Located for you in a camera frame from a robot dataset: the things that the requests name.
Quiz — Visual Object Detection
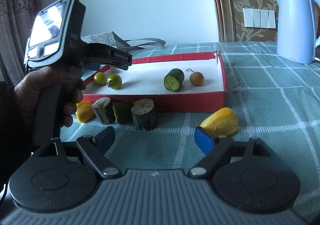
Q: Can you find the yellow jackfruit piece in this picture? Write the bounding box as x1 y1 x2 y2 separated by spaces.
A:
75 101 95 123
200 107 239 137

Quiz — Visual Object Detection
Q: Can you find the dark sugarcane chunk bitten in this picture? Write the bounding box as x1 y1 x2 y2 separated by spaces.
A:
92 97 115 125

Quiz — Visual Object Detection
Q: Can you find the small green cucumber slice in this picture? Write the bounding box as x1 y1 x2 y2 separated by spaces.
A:
112 102 132 124

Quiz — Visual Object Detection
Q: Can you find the green tomato round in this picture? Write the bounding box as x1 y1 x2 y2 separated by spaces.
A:
93 72 107 86

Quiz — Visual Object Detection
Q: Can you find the dark sugarcane chunk whole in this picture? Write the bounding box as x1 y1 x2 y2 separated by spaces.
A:
131 98 158 131

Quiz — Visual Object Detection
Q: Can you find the green tomato with calyx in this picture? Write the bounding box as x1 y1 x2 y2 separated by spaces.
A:
106 73 122 90

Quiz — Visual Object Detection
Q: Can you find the brown longan with stem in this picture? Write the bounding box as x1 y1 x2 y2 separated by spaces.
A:
186 68 204 86

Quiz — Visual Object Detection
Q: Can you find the green cucumber chunk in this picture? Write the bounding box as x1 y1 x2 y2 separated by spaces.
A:
163 68 184 92

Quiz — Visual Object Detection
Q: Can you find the person's left hand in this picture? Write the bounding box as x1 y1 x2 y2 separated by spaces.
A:
12 65 87 129

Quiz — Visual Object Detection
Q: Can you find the brown patterned curtain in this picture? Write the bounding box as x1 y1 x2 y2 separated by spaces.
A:
1 0 40 85

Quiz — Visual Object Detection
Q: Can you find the grey patterned gift bag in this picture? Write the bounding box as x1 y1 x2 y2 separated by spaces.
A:
81 32 166 52

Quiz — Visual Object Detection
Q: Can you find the teal plaid tablecloth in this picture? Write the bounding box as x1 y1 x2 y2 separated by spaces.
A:
57 41 320 223

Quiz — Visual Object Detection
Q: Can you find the light blue electric kettle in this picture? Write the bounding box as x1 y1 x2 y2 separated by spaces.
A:
276 0 319 64

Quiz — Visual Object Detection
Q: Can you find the white wall switch panel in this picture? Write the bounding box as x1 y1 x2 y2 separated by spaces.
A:
242 8 276 29

